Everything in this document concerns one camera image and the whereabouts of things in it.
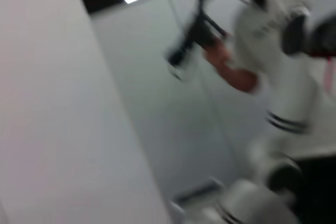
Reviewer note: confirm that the person's bare forearm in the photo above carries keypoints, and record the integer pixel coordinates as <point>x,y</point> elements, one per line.
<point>239,74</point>

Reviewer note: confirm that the person in white shirt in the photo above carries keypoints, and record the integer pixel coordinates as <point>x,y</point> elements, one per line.
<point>252,24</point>

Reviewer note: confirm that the person's hand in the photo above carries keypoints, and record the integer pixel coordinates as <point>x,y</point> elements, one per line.
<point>218,53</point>

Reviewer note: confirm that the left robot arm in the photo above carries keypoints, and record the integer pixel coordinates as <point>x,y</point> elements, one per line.
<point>288,98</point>

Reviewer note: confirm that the black handheld device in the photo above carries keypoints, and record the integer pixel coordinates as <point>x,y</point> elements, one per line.
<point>197,32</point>

